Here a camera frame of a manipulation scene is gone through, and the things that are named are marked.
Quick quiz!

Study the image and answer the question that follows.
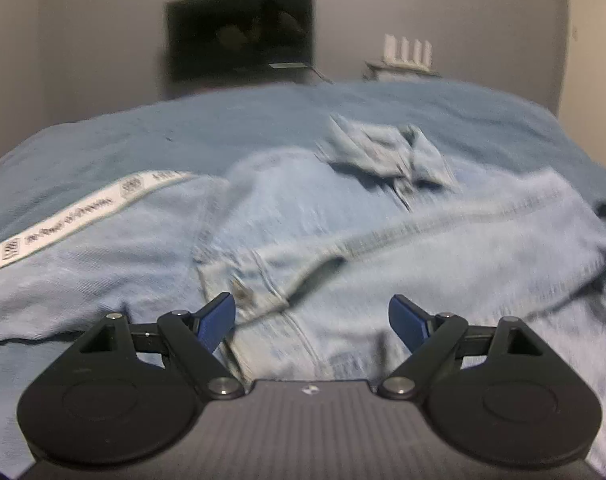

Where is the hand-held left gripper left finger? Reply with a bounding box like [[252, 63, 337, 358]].
[[76, 292, 246, 402]]

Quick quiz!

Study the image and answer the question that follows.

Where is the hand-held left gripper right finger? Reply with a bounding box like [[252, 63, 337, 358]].
[[377, 293, 542, 402]]

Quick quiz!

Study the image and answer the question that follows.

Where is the light blue denim jacket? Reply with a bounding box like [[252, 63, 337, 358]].
[[193, 114, 606, 382]]

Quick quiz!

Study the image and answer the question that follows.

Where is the light blue cloth printed band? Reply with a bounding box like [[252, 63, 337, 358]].
[[0, 170, 234, 346]]

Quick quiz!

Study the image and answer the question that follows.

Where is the blue bed sheet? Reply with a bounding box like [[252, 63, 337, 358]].
[[0, 79, 606, 480]]

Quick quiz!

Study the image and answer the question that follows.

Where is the white router with antennas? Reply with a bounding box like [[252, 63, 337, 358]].
[[382, 33, 435, 69]]

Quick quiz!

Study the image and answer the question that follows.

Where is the black television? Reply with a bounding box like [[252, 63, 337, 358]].
[[164, 0, 318, 87]]

